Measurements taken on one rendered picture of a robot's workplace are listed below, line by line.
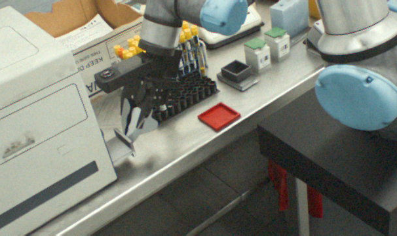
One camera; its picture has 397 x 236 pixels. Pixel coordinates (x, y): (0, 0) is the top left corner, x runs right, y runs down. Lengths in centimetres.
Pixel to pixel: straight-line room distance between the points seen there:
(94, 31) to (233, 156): 76
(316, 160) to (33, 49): 50
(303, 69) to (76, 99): 57
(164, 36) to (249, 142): 108
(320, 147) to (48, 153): 47
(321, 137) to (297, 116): 7
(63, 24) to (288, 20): 61
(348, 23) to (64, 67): 44
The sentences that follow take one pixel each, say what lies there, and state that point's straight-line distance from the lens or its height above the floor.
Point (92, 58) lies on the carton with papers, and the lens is 123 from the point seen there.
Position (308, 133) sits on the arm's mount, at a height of 95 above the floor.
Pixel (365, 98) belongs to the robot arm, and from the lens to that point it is 72.
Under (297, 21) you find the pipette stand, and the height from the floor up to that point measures 92.
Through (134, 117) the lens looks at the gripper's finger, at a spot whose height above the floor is 97.
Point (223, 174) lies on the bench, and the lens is 186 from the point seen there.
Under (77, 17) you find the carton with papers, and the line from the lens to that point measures 150.
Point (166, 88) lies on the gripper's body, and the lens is 99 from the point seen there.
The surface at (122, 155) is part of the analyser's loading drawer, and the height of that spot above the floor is 91.
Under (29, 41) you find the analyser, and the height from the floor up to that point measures 117.
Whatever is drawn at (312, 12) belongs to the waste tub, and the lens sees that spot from 145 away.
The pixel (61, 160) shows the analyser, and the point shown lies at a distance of 93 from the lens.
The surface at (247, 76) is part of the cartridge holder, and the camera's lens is 120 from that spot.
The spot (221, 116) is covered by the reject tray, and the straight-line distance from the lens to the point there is 111.
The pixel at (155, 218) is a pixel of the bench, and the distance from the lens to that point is 177.
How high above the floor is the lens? 154
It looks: 37 degrees down
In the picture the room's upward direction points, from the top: 12 degrees counter-clockwise
